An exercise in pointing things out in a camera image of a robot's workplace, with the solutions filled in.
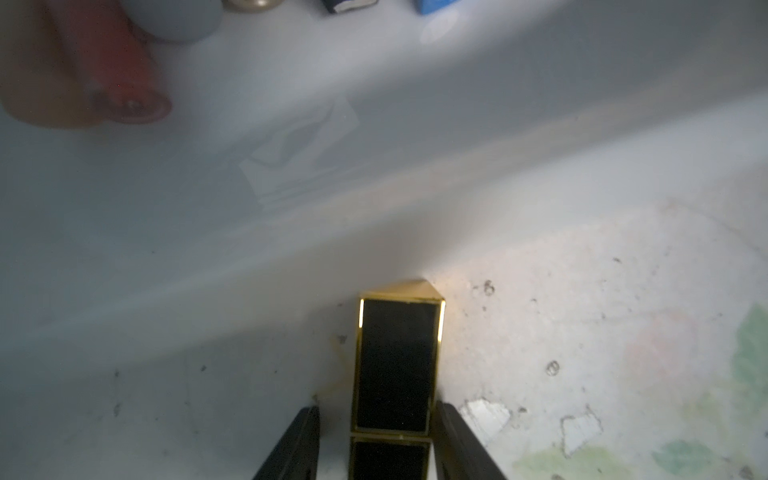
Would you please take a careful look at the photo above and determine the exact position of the white storage box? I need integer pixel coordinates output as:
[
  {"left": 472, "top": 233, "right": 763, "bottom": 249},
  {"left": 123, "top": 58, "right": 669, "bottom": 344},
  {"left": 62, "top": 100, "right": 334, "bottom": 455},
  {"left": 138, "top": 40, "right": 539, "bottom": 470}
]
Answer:
[{"left": 1, "top": 1, "right": 767, "bottom": 391}]

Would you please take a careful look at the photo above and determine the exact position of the gold lipstick tube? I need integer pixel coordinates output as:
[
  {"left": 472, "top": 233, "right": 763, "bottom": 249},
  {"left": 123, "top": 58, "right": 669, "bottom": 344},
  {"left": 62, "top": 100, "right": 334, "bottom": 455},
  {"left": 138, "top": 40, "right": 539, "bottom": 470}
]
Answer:
[{"left": 224, "top": 0, "right": 284, "bottom": 13}]

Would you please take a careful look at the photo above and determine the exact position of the black round lipstick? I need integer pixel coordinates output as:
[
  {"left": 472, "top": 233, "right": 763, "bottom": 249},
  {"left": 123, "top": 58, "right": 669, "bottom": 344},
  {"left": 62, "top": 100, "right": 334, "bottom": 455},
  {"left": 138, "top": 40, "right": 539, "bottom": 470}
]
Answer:
[{"left": 322, "top": 0, "right": 378, "bottom": 14}]

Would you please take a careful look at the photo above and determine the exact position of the silver lipstick tube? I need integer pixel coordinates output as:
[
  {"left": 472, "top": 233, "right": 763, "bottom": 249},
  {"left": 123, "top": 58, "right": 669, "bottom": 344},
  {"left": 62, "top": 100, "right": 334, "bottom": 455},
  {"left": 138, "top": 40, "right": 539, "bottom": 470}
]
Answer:
[{"left": 119, "top": 0, "right": 224, "bottom": 43}]

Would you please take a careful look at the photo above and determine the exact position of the beige lip gloss tube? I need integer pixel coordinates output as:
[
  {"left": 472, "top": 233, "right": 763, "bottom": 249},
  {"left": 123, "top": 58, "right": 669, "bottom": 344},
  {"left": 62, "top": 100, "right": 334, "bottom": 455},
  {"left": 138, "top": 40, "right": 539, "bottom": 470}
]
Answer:
[{"left": 1, "top": 1, "right": 101, "bottom": 129}]

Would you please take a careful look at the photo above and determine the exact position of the pink lip gloss tube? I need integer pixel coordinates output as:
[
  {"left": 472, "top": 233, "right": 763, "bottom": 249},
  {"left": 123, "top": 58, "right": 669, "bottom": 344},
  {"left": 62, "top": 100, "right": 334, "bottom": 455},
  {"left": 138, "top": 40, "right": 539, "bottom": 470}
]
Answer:
[{"left": 46, "top": 0, "right": 172, "bottom": 124}]

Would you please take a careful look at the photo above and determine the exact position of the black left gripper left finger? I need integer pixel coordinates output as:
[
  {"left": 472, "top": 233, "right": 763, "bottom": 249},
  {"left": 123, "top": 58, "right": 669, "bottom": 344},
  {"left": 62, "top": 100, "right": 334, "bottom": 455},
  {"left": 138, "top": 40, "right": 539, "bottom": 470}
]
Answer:
[{"left": 253, "top": 406, "right": 320, "bottom": 480}]

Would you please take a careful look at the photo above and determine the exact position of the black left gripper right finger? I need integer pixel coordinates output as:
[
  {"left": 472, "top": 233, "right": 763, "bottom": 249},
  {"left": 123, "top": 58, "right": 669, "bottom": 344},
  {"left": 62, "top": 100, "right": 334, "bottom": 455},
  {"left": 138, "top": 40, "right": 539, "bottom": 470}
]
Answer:
[{"left": 430, "top": 401, "right": 506, "bottom": 480}]

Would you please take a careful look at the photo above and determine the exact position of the pink blue gradient lipstick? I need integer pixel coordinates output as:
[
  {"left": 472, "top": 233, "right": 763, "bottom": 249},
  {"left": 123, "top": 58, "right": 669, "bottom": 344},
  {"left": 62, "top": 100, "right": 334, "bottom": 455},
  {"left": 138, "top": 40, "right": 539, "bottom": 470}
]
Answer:
[{"left": 415, "top": 0, "right": 456, "bottom": 15}]

